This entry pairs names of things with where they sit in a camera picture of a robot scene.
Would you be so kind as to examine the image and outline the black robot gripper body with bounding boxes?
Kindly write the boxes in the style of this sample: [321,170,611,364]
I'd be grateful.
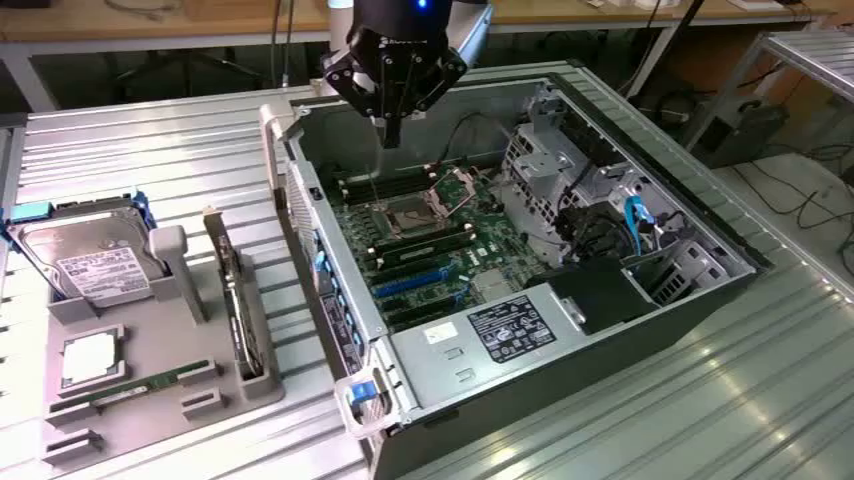
[349,0,456,77]

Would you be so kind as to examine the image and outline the black graphics card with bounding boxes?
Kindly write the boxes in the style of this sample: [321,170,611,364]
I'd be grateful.
[200,206,269,382]

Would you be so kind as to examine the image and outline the metal socket cover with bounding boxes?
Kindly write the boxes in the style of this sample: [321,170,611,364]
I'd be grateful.
[425,167,487,202]

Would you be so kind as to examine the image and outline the silver disk bay cage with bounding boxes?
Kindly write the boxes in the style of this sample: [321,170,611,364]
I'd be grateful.
[499,122,596,236]

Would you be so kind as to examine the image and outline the wooden desk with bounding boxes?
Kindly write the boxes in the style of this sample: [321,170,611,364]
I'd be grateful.
[0,0,836,46]

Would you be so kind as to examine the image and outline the CPU socket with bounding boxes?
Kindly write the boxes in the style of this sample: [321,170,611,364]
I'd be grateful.
[376,197,436,237]

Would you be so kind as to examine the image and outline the green motherboard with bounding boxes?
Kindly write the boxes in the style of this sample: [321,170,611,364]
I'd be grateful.
[325,159,556,334]

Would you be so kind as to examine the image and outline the blue expansion slot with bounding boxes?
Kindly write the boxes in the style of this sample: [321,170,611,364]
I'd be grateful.
[371,267,447,302]

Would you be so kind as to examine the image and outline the silver chipset heat sink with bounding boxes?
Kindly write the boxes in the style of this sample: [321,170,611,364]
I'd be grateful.
[472,272,520,302]

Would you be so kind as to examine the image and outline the black box device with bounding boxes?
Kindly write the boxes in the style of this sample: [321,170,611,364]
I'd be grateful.
[692,99,790,170]

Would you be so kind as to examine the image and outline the black plastic air shroud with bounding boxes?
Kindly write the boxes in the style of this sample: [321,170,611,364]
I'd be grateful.
[525,259,660,337]

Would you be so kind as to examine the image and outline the silver hard disk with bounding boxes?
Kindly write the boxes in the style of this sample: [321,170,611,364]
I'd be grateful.
[13,208,165,309]

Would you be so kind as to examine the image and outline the blue disk caddy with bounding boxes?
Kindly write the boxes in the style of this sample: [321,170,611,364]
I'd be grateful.
[0,187,159,256]

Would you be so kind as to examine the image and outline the silver power supply unit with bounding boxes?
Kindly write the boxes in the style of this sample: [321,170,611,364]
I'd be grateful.
[389,287,590,412]

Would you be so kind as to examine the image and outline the open black PC case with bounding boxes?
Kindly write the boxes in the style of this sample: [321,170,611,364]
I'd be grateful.
[257,72,776,476]

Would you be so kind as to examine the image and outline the green RAM stick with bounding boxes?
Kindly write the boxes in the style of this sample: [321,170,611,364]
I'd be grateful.
[85,360,205,402]

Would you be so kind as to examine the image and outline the silver CPU chip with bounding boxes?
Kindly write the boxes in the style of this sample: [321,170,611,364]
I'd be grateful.
[60,335,122,389]

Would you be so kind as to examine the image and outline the grey parts rack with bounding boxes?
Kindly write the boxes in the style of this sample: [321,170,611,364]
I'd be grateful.
[38,224,289,462]

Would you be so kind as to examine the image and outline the hanging grey cables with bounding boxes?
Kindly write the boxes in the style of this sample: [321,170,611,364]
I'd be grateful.
[269,0,299,87]

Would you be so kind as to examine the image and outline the blue data wire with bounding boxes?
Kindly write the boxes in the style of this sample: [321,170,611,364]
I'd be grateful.
[620,194,654,260]

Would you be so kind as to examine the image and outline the aluminium frame table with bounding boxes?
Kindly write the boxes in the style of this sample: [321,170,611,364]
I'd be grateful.
[679,32,854,157]

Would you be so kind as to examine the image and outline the black floor cables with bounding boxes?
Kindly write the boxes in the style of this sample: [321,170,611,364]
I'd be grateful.
[746,143,854,232]

